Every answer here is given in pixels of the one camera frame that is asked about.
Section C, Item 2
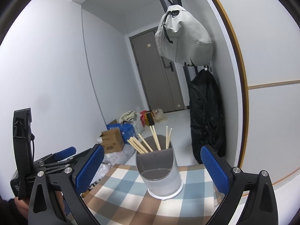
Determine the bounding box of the blue cardboard box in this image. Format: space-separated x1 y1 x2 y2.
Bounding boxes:
106 119 137 144

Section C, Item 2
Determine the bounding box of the checkered tablecloth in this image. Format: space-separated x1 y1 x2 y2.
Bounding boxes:
83 165 224 224

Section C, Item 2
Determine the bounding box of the clear plastic bag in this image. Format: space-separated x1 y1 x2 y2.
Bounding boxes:
88 163 111 191

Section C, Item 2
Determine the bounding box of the wooden chopstick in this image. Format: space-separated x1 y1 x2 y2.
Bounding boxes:
166 128 172 149
149 125 161 150
165 126 168 149
138 133 153 152
127 137 149 154

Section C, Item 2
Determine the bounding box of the grey plastic mail bag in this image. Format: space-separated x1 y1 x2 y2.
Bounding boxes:
102 144 136 166

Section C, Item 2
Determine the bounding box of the person's left hand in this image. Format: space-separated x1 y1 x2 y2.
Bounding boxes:
14 190 65 216

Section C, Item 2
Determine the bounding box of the brown cardboard box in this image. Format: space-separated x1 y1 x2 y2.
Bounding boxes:
97 128 125 154

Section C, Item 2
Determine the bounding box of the red yellow snack bag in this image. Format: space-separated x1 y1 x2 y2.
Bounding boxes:
140 110 155 126

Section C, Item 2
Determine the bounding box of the grey white hanging bag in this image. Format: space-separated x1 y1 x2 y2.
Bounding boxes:
154 5 213 67

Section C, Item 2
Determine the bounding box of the black hanging backpack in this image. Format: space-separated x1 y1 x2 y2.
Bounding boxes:
189 69 226 164

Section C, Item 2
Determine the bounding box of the grey door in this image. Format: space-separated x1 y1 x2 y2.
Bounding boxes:
130 27 186 113

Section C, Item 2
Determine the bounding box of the beige plastic bag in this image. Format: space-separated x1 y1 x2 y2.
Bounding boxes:
151 109 167 122

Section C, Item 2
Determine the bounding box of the white utensil holder cup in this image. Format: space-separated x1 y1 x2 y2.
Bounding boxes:
136 135 183 200

